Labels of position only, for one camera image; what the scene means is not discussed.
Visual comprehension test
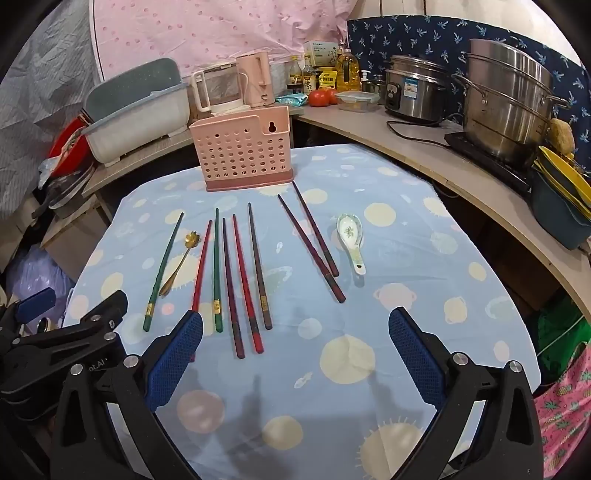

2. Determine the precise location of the green bag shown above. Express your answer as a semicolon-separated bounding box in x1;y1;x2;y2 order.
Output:
538;295;591;388

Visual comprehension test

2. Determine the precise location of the stack of yellow plates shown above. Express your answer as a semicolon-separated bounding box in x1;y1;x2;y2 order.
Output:
533;145;591;222

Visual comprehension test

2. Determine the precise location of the glass food container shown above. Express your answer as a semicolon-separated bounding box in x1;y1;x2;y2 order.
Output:
335;91;380;113

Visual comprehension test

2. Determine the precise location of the loofah sponge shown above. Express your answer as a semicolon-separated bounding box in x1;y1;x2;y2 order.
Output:
549;117;575;155

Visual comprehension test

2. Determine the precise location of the pink perforated utensil basket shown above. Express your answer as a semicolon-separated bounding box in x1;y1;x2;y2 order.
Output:
188;104;296;193

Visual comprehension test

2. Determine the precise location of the cooking oil bottle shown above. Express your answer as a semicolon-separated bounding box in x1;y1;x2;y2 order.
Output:
336;47;361;93

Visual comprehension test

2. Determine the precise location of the black power cable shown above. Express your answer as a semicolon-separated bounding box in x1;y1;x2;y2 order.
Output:
387;120;451;148

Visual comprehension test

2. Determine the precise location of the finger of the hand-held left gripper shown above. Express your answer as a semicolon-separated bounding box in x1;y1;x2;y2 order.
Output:
0;287;57;342
55;290;129;344

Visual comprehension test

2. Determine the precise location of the gold flower spoon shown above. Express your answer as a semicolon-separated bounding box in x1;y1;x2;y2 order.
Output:
159;232;194;296

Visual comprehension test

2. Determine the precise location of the teal plastic bin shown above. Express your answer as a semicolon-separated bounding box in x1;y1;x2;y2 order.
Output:
529;161;591;250

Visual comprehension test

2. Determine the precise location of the black induction cooker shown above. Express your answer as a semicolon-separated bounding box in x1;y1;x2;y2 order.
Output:
444;131;536;195

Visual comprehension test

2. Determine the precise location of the steel rice cooker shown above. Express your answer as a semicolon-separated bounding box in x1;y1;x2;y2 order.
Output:
384;54;451;124

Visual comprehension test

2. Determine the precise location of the white ceramic soup spoon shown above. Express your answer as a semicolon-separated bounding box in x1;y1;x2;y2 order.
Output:
336;213;366;276

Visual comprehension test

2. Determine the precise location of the wooden cabinet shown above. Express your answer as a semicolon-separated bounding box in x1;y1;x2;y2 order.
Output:
41;194;116;282

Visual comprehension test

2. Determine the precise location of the brown chopstick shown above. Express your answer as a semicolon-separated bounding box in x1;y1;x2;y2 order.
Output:
248;202;273;330

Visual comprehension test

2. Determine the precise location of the red plastic basin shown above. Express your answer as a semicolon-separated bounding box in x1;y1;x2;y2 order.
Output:
48;117;93;176

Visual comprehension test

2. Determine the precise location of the dark red wooden chopstick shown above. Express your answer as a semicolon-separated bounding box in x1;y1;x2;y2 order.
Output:
277;195;346;304
292;181;340;278

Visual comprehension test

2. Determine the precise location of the white plastic tub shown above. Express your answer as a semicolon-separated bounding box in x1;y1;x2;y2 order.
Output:
82;58;192;167

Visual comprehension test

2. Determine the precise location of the dark maroon chopstick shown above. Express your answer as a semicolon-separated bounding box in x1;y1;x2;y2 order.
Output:
222;218;245;360

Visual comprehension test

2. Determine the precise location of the pink dotted cloth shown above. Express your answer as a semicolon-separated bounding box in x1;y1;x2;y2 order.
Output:
90;0;349;79

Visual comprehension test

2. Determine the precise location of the grey tarp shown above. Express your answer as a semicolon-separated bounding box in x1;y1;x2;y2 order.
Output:
0;0;100;204

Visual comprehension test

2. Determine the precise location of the stainless steel steamer pot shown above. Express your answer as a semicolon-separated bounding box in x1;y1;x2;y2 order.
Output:
451;39;571;168

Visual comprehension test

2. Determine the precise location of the navy printed cloth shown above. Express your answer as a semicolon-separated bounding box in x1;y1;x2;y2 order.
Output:
346;16;587;153

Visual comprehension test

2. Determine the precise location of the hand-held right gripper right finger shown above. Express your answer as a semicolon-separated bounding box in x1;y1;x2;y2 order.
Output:
389;307;544;480

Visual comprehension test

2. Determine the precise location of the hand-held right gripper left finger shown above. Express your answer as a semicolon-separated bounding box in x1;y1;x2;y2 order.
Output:
51;310;204;480

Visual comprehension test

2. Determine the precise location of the pink electric kettle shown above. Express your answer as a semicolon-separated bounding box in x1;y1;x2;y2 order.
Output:
236;51;277;110

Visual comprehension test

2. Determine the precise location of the dark frying pan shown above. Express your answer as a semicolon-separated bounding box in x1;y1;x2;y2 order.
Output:
32;166;98;222

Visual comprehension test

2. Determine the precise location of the green chopstick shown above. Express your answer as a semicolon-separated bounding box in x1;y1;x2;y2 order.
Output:
213;208;223;333
142;212;184;333

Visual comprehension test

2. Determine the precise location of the pink pineapple-print cloth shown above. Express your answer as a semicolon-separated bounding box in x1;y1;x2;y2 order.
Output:
533;344;591;478

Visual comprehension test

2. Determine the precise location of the blue planet-print tablecloth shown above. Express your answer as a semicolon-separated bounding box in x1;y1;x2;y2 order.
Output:
62;143;541;480

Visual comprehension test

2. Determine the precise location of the purple plastic bag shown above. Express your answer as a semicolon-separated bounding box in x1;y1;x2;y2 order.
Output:
7;244;75;333

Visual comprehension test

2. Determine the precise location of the white glass jug kettle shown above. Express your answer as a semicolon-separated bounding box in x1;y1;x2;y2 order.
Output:
191;61;245;116

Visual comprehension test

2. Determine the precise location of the white cardboard box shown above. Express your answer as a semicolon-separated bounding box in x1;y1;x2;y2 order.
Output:
302;40;341;70

